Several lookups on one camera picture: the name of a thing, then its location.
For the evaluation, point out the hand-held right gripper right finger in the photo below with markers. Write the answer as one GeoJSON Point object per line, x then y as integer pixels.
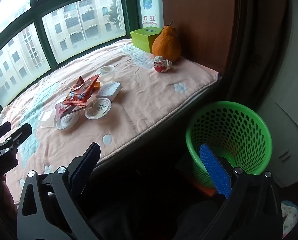
{"type": "Point", "coordinates": [215, 171]}

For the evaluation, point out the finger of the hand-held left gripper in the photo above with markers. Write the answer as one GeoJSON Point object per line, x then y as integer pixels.
{"type": "Point", "coordinates": [1, 129]}
{"type": "Point", "coordinates": [22, 131]}

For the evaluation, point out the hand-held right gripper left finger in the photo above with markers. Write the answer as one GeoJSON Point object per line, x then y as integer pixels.
{"type": "Point", "coordinates": [87, 166]}

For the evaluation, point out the rectangular clear plastic tray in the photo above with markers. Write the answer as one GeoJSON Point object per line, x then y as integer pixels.
{"type": "Point", "coordinates": [46, 118]}

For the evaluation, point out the green plastic waste basket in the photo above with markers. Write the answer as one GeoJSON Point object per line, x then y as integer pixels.
{"type": "Point", "coordinates": [239, 130]}

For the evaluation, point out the round labelled plastic lid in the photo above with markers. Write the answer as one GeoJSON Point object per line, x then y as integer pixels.
{"type": "Point", "coordinates": [98, 108]}

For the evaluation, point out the red snack wrapper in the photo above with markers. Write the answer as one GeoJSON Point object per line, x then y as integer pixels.
{"type": "Point", "coordinates": [79, 92]}

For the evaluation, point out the red white wrapper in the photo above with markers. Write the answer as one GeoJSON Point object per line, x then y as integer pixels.
{"type": "Point", "coordinates": [161, 65]}

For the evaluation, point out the orange flat box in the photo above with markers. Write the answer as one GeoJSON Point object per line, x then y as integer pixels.
{"type": "Point", "coordinates": [206, 191]}

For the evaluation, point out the clear round plastic lid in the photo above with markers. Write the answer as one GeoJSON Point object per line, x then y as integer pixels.
{"type": "Point", "coordinates": [66, 124]}

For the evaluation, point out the white foam block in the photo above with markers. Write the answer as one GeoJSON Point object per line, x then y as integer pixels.
{"type": "Point", "coordinates": [110, 90]}

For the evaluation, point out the orange peel piece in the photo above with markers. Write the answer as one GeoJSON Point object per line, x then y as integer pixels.
{"type": "Point", "coordinates": [97, 86]}

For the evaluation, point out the pink printed blanket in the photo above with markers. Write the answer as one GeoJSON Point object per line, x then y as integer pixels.
{"type": "Point", "coordinates": [144, 100]}

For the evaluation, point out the floral cloth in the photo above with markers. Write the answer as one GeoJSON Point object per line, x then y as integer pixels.
{"type": "Point", "coordinates": [289, 217]}

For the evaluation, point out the clear plastic cup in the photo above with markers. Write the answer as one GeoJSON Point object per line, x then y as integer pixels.
{"type": "Point", "coordinates": [106, 76]}

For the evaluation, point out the white cabinet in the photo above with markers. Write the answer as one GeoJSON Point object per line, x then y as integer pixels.
{"type": "Point", "coordinates": [289, 105]}

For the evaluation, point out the apartment building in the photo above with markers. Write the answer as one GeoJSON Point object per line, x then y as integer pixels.
{"type": "Point", "coordinates": [84, 17]}

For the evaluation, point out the dark curtain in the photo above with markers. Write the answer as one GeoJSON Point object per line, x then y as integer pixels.
{"type": "Point", "coordinates": [254, 42]}

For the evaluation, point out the whole orange fruit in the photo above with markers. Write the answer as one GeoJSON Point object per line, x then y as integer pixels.
{"type": "Point", "coordinates": [166, 45]}

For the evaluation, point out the green cardboard box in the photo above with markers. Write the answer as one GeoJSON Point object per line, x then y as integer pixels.
{"type": "Point", "coordinates": [144, 40]}

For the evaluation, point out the brown wooden panel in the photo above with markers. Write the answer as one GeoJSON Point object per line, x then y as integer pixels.
{"type": "Point", "coordinates": [196, 17]}

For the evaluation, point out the white printed window sign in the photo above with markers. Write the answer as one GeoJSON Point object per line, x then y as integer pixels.
{"type": "Point", "coordinates": [149, 5]}

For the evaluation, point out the green window frame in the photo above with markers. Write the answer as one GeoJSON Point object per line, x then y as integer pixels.
{"type": "Point", "coordinates": [36, 10]}

